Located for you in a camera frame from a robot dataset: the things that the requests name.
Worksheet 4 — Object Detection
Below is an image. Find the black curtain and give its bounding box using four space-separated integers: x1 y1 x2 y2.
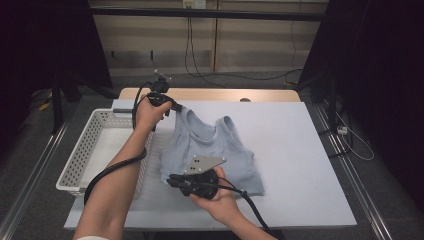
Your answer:
0 0 113 158
298 0 424 214

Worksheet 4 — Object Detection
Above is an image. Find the person's right hand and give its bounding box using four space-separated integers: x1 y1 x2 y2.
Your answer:
189 166 243 225

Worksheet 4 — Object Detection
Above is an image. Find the hand-held gripper black cable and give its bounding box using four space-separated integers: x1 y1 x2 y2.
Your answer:
83 81 158 206
213 178 284 240

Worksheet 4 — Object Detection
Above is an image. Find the black metal stand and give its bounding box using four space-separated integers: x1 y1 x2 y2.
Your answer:
49 71 119 134
293 71 339 132

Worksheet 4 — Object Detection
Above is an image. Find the black horizontal metal bar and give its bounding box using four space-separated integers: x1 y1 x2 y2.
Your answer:
89 7 329 23

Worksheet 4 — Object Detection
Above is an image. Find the white foam board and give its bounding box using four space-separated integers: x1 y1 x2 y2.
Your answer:
63 99 358 232

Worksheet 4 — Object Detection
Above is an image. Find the left hand-held gripper black cable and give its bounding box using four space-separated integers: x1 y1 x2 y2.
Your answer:
83 81 158 206

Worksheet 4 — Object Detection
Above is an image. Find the thin black cable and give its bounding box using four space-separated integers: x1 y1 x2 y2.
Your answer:
289 18 298 69

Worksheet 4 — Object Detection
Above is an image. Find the right hand-held gripper black cable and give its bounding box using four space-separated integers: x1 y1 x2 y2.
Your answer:
213 178 284 240

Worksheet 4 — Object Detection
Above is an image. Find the light blue tank top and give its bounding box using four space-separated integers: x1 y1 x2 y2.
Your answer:
159 105 266 197

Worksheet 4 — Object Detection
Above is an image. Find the person's left hand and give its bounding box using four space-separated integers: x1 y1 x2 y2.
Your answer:
134 94 173 133

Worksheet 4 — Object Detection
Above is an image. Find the white perforated plastic basket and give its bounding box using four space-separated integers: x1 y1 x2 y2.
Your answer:
55 108 155 200

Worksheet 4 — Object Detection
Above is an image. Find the white wall socket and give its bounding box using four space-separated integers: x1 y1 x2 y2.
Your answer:
182 0 208 10

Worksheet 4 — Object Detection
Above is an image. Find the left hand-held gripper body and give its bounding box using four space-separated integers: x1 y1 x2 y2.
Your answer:
147 69 174 107

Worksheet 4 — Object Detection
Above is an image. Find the black hanging cable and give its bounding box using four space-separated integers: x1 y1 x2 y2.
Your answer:
184 17 229 89
188 17 304 82

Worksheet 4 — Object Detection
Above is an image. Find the metal floor rail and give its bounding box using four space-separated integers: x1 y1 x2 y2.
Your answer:
313 103 394 240
0 109 73 240

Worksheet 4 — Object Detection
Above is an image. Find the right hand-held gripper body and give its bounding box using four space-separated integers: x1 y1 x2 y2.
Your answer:
179 154 228 200

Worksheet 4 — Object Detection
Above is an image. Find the white cable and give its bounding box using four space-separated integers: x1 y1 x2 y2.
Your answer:
334 111 375 162

